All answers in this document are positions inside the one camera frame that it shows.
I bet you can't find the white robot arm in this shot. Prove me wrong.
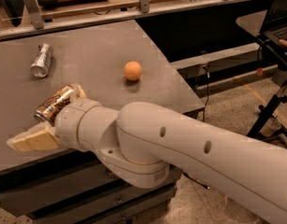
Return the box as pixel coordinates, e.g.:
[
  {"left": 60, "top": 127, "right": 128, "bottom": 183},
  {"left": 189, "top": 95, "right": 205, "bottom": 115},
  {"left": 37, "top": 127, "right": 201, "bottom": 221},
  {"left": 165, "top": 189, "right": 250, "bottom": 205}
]
[{"left": 7, "top": 94, "right": 287, "bottom": 224}]

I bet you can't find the orange fruit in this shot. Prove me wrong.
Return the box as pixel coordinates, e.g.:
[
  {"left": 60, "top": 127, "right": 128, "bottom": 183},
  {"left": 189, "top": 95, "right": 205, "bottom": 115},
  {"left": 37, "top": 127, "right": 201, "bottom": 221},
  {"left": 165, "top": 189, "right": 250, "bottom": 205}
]
[{"left": 123, "top": 62, "right": 142, "bottom": 81}]

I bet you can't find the metal frame rail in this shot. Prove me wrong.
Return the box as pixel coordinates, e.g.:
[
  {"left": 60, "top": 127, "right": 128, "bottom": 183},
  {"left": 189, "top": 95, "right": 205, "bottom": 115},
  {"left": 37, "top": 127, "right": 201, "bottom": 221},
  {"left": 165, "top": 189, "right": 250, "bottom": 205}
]
[{"left": 0, "top": 0, "right": 275, "bottom": 43}]

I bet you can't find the silver redbull can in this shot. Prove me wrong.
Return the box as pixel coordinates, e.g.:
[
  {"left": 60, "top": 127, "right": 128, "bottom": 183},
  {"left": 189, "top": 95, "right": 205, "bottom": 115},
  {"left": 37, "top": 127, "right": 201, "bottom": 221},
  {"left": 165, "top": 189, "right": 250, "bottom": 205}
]
[{"left": 30, "top": 43, "right": 53, "bottom": 78}]

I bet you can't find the gold soda can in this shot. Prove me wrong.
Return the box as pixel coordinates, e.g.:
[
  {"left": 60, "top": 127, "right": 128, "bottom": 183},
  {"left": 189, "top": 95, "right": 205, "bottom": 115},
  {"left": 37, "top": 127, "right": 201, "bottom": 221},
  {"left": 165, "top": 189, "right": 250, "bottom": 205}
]
[{"left": 34, "top": 85, "right": 74, "bottom": 125}]

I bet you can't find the grey drawer cabinet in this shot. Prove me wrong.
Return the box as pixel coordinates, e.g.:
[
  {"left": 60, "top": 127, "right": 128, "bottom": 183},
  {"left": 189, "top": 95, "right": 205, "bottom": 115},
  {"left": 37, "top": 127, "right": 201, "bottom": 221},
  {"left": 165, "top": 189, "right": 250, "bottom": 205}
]
[{"left": 0, "top": 21, "right": 203, "bottom": 224}]

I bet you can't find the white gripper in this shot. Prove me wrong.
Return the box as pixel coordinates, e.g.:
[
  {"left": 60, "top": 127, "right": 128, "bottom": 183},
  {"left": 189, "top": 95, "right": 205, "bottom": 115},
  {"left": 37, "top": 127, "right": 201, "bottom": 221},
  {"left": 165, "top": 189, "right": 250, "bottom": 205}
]
[{"left": 7, "top": 83, "right": 119, "bottom": 152}]

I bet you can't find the black laptop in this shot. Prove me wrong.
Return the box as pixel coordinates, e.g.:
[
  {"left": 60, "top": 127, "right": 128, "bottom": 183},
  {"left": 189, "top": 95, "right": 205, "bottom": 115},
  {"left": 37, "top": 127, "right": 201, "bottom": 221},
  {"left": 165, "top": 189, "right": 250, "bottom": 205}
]
[{"left": 260, "top": 0, "right": 287, "bottom": 46}]

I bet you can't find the black cable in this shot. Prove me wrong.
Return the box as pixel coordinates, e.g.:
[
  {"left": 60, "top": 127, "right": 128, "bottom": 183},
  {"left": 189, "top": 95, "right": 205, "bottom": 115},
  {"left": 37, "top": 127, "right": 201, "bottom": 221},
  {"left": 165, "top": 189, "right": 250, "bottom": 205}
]
[{"left": 198, "top": 64, "right": 211, "bottom": 123}]

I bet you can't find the black metal stand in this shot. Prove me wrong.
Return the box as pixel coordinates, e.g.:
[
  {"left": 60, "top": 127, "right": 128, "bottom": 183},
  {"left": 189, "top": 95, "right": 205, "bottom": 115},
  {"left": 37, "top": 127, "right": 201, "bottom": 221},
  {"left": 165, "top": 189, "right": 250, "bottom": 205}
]
[{"left": 247, "top": 78, "right": 287, "bottom": 138}]

